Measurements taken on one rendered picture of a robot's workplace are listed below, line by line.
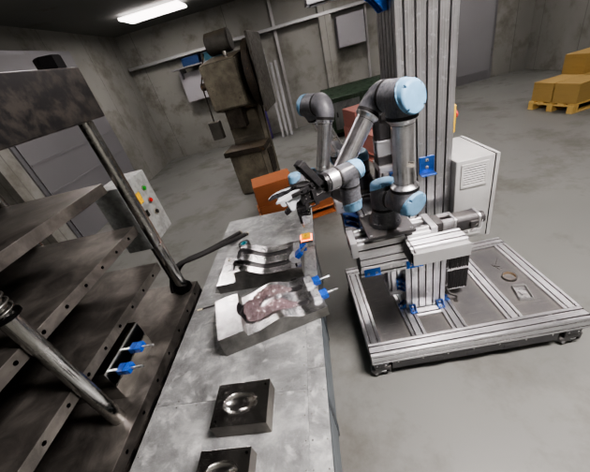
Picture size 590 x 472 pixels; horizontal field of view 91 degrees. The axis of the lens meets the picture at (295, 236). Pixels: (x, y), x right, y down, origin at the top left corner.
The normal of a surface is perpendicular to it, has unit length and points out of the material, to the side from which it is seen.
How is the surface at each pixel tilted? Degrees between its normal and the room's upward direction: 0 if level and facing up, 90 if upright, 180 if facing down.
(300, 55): 90
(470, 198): 90
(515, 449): 0
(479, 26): 90
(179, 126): 90
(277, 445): 0
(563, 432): 0
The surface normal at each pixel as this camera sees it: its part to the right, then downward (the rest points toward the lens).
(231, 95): -0.10, 0.58
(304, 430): -0.23, -0.82
